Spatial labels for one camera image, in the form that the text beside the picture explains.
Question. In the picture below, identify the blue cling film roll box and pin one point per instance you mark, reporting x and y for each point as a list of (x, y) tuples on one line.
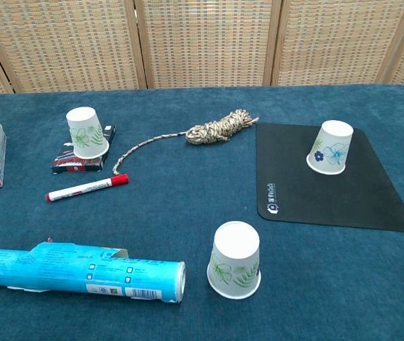
[(81, 270)]

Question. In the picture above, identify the red and white marker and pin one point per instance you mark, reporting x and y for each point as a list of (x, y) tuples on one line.
[(81, 188)]

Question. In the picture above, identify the white paper cup green leaves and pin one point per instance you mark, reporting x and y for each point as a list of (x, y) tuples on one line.
[(235, 248)]

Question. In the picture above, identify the woven bamboo folding screen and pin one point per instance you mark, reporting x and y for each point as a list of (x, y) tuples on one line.
[(205, 42)]

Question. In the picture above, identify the white paper cup green flower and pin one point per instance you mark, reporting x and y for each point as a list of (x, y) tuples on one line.
[(82, 124)]

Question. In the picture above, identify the black red small packet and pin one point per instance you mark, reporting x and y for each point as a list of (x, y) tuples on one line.
[(77, 165)]

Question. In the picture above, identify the white paper cup blue flowers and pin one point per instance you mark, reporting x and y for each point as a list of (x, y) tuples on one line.
[(331, 142)]

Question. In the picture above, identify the blue felt table cloth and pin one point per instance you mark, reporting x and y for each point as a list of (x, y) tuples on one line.
[(187, 199)]

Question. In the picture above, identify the black mouse pad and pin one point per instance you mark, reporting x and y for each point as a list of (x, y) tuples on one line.
[(329, 202)]

